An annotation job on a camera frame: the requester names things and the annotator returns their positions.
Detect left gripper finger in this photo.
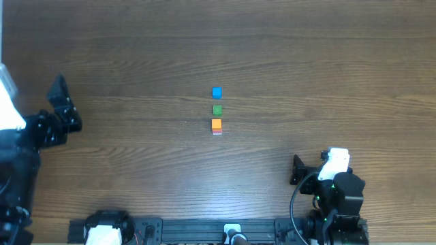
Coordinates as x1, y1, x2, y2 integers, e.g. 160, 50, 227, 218
46, 73, 82, 134

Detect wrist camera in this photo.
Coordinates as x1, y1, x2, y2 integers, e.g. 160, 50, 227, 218
317, 146, 351, 182
0, 63, 27, 131

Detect mounting rail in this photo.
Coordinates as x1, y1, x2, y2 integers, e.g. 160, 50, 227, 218
67, 217, 370, 245

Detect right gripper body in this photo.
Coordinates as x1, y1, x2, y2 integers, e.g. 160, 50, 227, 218
305, 164, 324, 181

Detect black cable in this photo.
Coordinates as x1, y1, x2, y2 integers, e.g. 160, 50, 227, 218
290, 169, 323, 245

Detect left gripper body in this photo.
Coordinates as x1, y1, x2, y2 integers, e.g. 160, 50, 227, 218
26, 109, 69, 150

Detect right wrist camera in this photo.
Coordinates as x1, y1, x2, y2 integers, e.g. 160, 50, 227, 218
317, 146, 351, 182

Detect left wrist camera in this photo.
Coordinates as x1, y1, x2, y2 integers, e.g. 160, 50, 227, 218
0, 63, 27, 131

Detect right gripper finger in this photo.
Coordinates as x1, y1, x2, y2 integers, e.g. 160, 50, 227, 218
290, 154, 307, 186

